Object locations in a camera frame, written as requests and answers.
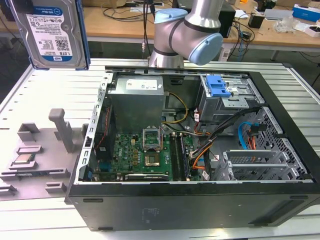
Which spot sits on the hard disk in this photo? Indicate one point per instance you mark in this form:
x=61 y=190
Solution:
x=50 y=32

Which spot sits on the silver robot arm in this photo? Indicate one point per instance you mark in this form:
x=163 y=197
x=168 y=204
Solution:
x=165 y=32

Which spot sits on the metal disk bay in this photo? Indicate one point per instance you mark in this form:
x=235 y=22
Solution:
x=212 y=107

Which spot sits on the grey parts rack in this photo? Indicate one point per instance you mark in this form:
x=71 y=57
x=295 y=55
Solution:
x=45 y=140

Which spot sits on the black case fan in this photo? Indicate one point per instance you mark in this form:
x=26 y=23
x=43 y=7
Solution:
x=105 y=125

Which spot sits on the grey power supply unit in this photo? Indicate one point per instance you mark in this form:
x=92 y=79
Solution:
x=135 y=100

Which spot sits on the silver CPU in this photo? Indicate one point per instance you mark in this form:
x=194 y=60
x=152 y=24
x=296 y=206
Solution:
x=23 y=158

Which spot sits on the green RAM stick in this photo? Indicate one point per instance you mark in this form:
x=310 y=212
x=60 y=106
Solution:
x=27 y=173

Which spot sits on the green motherboard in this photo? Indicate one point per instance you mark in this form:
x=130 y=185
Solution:
x=125 y=152

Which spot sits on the CPU socket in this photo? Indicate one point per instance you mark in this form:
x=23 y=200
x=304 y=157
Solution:
x=151 y=160

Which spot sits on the black desktop box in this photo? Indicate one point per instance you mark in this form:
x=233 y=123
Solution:
x=228 y=22

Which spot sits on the blue plastic bay latch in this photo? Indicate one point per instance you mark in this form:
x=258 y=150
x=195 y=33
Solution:
x=215 y=85

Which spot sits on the black graphics card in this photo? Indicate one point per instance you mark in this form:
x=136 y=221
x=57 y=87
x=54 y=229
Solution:
x=147 y=177

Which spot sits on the black RAM slot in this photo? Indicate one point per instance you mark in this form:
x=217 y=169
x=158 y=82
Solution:
x=175 y=157

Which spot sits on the installed RAM stick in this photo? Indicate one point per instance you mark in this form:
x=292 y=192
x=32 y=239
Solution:
x=184 y=157

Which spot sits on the small black box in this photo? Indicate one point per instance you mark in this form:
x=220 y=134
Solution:
x=256 y=20

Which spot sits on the wooden desk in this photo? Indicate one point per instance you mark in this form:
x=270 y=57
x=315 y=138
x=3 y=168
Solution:
x=275 y=37

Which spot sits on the black PC case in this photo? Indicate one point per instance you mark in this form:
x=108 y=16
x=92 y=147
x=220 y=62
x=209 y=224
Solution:
x=175 y=207

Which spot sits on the grey flat box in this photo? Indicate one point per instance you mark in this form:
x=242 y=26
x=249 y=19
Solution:
x=278 y=14

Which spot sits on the clear plastic bag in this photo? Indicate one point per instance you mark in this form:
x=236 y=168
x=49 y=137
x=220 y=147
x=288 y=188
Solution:
x=287 y=25

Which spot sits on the perforated metal drive cage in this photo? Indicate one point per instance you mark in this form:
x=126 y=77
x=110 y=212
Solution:
x=250 y=170

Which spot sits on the blue cardboard box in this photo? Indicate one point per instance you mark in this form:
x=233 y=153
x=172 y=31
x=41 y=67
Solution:
x=307 y=12

